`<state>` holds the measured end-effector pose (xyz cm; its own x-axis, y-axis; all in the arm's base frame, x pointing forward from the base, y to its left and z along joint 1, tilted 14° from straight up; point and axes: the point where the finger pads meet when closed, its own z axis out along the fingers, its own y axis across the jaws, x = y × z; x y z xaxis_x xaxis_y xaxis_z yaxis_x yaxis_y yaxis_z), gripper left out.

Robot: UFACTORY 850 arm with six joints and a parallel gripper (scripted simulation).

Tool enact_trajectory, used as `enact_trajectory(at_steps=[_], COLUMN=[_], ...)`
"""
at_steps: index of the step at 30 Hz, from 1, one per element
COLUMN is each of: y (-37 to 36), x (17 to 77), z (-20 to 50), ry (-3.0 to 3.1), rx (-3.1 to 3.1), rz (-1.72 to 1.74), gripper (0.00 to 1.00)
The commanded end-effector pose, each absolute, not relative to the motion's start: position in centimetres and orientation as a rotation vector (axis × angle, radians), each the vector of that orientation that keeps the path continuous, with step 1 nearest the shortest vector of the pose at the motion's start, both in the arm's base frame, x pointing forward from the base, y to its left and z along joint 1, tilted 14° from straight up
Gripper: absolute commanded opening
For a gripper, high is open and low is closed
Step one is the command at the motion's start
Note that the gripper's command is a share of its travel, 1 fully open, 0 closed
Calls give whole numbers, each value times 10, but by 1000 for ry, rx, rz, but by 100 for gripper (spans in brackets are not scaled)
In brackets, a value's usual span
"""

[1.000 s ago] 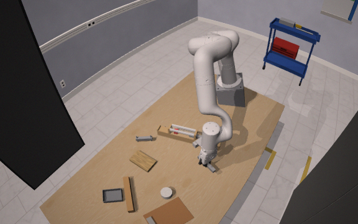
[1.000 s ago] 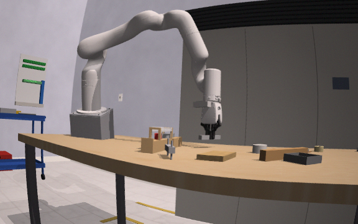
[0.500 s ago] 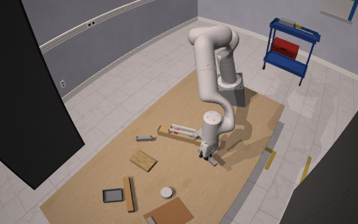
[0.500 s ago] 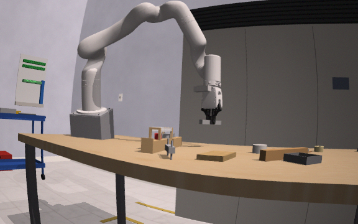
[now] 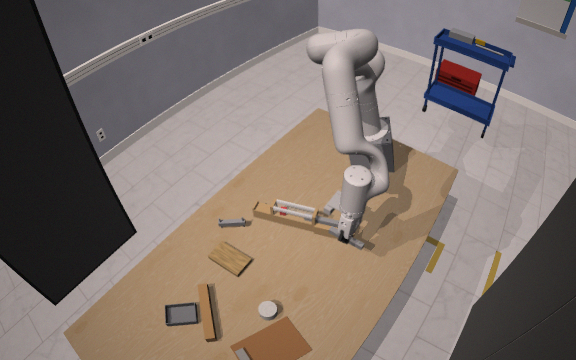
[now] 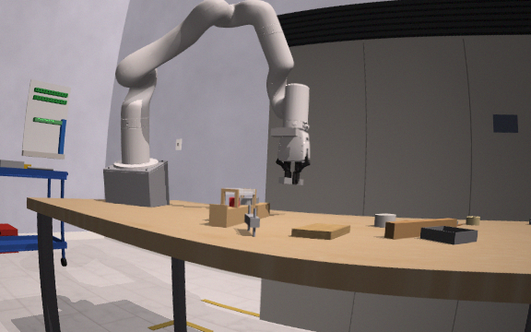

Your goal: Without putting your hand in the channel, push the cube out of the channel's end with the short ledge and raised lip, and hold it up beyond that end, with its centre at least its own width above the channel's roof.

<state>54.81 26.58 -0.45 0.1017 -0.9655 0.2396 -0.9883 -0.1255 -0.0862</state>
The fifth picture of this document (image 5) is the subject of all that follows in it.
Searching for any long brown wooden beam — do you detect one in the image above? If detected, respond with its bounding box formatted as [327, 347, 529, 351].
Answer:
[198, 283, 217, 342]

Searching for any black shallow tray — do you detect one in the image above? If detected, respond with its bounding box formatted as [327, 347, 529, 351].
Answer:
[165, 302, 198, 326]

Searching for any grey square stick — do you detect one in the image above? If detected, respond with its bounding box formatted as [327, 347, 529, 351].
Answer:
[315, 216, 339, 228]
[328, 226, 365, 250]

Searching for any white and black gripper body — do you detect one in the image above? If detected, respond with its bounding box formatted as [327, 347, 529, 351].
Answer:
[337, 213, 363, 240]

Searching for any grey flat bar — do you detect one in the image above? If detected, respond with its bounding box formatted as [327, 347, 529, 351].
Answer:
[218, 217, 245, 228]

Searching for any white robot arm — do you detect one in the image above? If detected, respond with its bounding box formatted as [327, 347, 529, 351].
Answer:
[306, 29, 389, 218]

